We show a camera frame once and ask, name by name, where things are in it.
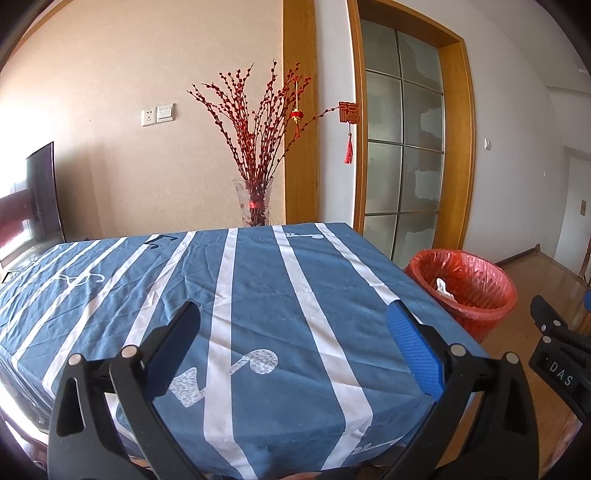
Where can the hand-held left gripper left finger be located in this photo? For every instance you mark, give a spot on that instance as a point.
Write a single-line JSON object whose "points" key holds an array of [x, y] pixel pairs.
{"points": [[178, 337]]}

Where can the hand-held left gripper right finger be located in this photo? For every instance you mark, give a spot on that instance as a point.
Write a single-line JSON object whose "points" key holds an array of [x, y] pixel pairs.
{"points": [[415, 350]]}

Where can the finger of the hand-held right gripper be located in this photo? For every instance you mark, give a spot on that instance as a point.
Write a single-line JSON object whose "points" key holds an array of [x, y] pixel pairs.
{"points": [[547, 318]]}

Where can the bin with red liner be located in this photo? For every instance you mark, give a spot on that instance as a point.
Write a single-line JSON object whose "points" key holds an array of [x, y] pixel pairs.
{"points": [[489, 304]]}

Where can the white crumpled tissue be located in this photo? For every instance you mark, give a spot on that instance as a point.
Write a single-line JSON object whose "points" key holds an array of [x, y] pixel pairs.
{"points": [[444, 290]]}

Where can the blue white striped tablecloth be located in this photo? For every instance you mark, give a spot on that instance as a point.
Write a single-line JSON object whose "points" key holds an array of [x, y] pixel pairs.
{"points": [[277, 323]]}

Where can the clear glass vase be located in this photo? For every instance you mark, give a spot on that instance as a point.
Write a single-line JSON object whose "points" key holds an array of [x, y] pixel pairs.
{"points": [[244, 203]]}

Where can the red berry branches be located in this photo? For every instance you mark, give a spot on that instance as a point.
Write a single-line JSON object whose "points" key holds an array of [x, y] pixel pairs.
{"points": [[254, 161]]}

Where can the black television screen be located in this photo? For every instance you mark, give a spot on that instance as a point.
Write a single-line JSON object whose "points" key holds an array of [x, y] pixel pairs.
{"points": [[41, 194]]}

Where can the frosted glass sliding door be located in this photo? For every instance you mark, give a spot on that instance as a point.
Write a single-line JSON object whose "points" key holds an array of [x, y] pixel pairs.
{"points": [[415, 138]]}

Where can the red tasselled hanging ornament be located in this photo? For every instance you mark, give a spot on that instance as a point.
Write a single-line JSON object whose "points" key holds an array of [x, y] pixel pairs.
{"points": [[349, 113]]}

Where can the small red lantern ornament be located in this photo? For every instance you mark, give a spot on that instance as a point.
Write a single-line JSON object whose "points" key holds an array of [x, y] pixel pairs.
{"points": [[296, 115]]}

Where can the wooden wall trim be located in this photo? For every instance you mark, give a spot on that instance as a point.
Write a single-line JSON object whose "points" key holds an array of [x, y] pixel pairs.
{"points": [[300, 194]]}

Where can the wooden door frame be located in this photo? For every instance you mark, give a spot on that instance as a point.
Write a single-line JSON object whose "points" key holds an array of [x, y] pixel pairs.
{"points": [[457, 138]]}

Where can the white wall socket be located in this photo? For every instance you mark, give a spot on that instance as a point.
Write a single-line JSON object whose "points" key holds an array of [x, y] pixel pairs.
{"points": [[148, 117]]}

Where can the white double wall switch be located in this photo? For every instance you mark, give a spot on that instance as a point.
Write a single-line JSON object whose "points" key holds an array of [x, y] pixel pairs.
{"points": [[165, 113]]}

